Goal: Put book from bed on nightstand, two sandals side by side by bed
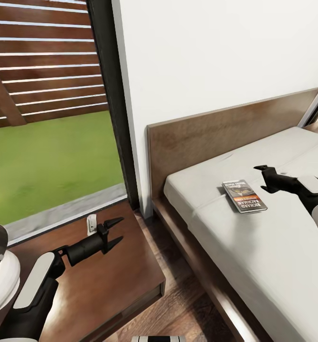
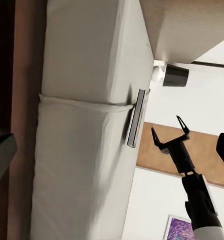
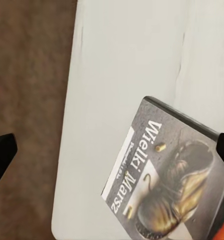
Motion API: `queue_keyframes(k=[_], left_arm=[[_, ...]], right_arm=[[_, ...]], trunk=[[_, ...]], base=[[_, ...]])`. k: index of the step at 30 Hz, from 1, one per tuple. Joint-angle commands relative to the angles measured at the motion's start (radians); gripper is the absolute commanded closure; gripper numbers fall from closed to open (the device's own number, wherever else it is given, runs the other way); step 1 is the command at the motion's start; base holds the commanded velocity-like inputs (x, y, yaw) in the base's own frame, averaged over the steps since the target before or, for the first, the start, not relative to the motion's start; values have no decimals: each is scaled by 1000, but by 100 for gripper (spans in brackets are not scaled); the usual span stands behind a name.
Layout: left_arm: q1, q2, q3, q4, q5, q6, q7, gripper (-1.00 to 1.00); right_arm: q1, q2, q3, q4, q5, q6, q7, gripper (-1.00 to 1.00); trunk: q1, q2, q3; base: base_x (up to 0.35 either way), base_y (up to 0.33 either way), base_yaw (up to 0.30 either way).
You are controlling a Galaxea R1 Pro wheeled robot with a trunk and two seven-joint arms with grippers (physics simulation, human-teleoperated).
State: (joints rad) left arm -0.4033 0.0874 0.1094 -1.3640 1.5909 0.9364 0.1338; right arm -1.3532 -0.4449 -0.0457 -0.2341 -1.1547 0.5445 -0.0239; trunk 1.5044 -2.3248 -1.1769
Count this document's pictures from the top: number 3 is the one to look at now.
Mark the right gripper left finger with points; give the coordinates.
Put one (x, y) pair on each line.
(8, 149)

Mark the bed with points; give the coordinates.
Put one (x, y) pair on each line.
(73, 74)

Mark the hardback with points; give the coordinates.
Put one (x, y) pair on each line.
(168, 180)

